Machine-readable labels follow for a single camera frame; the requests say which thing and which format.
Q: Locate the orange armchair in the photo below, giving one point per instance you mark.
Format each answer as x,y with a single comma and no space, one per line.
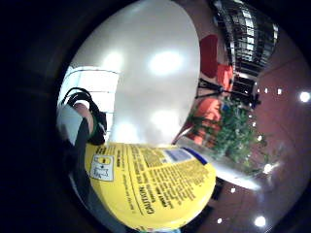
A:
207,113

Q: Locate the red lounge chair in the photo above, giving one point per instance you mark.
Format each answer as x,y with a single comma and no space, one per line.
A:
209,55

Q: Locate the green potted plant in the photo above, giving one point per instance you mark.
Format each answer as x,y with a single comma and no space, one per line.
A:
238,132

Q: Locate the white planter ledge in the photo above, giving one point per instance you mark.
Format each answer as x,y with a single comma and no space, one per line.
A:
226,168

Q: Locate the yellow labelled canister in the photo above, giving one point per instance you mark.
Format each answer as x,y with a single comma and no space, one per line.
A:
152,184

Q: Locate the glass facade with dark frames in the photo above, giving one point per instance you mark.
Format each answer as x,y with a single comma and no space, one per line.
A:
249,35

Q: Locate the black tripod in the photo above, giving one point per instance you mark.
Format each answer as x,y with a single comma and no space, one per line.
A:
214,89

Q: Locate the bright window with white frames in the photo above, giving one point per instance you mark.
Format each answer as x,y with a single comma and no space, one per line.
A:
94,82

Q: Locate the group of ceiling spot lights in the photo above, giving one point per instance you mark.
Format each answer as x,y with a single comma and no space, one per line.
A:
304,96

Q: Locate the small orange chair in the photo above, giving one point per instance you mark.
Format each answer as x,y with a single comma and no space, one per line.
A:
225,76

